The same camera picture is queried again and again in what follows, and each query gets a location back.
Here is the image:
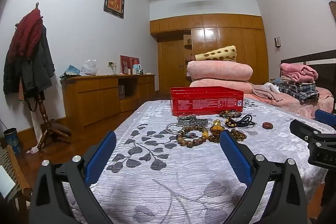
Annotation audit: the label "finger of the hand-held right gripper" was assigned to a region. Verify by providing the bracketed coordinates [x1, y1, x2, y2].
[314, 109, 336, 132]
[290, 119, 336, 145]

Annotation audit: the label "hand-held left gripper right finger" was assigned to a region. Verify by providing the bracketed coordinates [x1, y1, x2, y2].
[220, 130, 306, 224]

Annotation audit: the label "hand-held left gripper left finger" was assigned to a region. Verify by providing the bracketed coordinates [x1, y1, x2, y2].
[29, 131, 117, 224]

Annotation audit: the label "dark bead bracelet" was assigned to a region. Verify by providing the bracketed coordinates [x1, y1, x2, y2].
[231, 114, 256, 128]

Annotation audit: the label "large brown bead bracelet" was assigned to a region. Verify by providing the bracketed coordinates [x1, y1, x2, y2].
[176, 126, 209, 146]

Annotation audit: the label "red tin box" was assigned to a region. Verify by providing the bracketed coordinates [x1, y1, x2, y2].
[170, 86, 244, 117]

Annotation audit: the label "silver wristwatch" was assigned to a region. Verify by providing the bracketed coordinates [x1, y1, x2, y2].
[178, 114, 197, 126]

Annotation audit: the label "amber pendant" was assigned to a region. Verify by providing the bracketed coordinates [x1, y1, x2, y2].
[209, 125, 225, 135]

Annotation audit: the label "folded plaid clothes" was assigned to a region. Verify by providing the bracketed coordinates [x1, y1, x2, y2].
[278, 80, 320, 103]

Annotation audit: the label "folded pink towel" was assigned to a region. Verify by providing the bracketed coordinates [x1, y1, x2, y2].
[280, 63, 319, 83]

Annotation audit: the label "dark wooden headboard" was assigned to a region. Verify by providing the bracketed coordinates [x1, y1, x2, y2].
[280, 49, 336, 114]

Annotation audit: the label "wooden sideboard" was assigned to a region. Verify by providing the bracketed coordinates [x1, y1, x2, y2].
[60, 74, 156, 128]

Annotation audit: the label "beige cloth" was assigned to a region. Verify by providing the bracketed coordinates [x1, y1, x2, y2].
[251, 83, 282, 103]

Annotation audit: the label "wooden coat rack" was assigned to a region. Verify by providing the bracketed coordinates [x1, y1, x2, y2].
[35, 2, 70, 150]

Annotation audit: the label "folded pink quilt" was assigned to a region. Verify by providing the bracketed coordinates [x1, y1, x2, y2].
[189, 80, 254, 94]
[186, 60, 254, 82]

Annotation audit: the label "blue patterned bin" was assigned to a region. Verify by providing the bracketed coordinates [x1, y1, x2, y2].
[3, 128, 22, 155]

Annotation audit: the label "white plastic bag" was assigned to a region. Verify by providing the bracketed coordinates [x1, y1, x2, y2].
[80, 59, 98, 76]

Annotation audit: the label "blue cloth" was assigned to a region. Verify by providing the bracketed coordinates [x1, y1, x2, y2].
[59, 64, 81, 79]

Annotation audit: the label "red picture cards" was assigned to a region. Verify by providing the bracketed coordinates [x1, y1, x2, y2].
[120, 55, 140, 75]

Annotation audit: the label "yellow spotted blanket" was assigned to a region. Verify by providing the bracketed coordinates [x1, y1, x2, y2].
[195, 45, 237, 62]

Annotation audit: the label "dark coat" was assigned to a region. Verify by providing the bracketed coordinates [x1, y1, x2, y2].
[3, 24, 56, 112]

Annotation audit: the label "wooden wardrobe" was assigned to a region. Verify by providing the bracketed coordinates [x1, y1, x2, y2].
[150, 13, 270, 95]

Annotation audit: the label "red scarf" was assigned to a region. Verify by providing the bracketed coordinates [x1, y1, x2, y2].
[6, 9, 44, 65]

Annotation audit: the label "small brown bead bracelet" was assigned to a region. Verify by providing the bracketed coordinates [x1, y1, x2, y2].
[207, 128, 247, 143]

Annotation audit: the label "multicoloured bead bracelet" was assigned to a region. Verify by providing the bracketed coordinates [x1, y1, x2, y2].
[219, 110, 242, 118]

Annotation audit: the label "thin silver ring bangle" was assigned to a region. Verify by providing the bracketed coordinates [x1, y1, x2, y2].
[165, 123, 184, 135]

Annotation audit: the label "framed red wall picture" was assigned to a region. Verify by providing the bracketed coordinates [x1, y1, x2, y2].
[103, 0, 125, 19]

